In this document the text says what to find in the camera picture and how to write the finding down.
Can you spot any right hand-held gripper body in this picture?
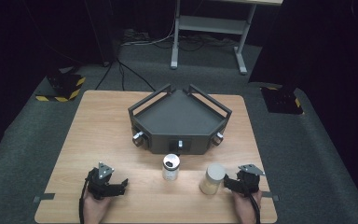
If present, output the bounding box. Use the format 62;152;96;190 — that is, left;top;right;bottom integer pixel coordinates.
235;163;266;198

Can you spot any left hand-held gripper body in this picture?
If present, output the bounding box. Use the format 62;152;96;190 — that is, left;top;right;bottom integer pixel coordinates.
86;161;117;201

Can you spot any white-lid jar of yellow powder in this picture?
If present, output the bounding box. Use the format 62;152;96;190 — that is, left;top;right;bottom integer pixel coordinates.
199;162;227;196

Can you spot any silver-lid glass spice jar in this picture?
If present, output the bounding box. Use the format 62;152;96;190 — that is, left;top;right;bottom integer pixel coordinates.
161;153;181;182

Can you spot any black corner storage rack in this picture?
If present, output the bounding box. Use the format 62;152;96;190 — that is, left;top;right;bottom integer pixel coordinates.
127;82;233;157

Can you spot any person's right hand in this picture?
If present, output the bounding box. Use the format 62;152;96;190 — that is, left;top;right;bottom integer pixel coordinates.
231;189;263;218

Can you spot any grey tape piece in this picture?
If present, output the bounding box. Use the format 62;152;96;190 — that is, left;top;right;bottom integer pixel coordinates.
261;190;281;203
33;192;56;204

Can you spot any black yellow striped stand base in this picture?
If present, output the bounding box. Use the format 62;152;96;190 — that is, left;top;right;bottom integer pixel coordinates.
34;72;87;104

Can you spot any dark curtain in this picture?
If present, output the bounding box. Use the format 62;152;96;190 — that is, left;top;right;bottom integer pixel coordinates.
0;0;120;164
247;0;358;216

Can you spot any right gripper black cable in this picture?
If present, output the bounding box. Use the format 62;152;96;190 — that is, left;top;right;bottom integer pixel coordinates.
243;183;261;224

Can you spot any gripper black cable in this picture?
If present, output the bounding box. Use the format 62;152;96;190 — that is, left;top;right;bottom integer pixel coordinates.
243;183;261;224
78;175;92;224

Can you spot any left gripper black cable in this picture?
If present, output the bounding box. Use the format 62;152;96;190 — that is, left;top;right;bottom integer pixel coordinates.
78;175;92;224

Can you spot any black floor cable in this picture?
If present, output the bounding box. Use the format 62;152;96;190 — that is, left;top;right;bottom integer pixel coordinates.
94;58;157;93

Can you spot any white floor cable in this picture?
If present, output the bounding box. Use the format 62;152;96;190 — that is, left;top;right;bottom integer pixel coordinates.
120;18;177;48

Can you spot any grey metal desk frame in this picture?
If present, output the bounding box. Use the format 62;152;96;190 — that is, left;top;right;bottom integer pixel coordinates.
170;0;284;76

